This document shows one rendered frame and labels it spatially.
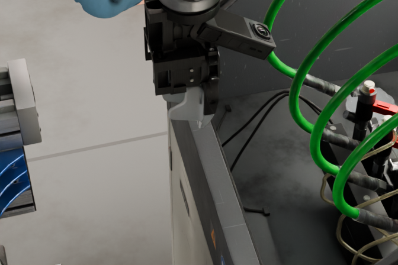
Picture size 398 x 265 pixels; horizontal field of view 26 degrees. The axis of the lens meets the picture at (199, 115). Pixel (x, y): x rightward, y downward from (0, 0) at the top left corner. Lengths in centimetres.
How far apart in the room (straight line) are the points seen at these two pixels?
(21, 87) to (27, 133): 8
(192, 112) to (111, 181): 161
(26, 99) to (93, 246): 109
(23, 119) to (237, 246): 44
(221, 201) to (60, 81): 174
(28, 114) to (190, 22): 58
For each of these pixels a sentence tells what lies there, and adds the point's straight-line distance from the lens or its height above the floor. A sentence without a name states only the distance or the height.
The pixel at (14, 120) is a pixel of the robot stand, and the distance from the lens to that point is 151.
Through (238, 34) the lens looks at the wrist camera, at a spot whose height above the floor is 136.
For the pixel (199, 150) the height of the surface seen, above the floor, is 95.
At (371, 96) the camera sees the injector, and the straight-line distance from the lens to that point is 137.
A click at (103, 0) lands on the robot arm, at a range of 85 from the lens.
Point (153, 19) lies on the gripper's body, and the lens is 99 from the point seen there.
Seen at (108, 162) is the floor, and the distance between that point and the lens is 275.
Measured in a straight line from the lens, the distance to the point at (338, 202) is 114.
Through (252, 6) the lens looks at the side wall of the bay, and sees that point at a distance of 160.
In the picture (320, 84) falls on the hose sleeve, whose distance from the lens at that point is 132.
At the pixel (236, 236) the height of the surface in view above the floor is 95.
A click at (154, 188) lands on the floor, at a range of 267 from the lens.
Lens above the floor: 200
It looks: 44 degrees down
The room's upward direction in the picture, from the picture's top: straight up
